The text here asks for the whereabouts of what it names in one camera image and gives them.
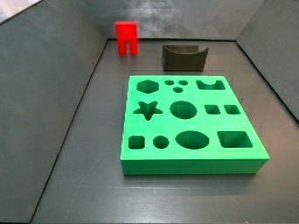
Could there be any red double-square peg block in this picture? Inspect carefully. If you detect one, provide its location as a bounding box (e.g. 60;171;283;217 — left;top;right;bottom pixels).
115;21;137;55

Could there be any black curved holder stand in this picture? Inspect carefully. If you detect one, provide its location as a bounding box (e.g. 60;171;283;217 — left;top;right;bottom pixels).
163;45;209;72

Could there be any green shape-sorting board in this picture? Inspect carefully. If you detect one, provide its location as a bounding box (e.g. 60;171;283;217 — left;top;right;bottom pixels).
120;75;269;175

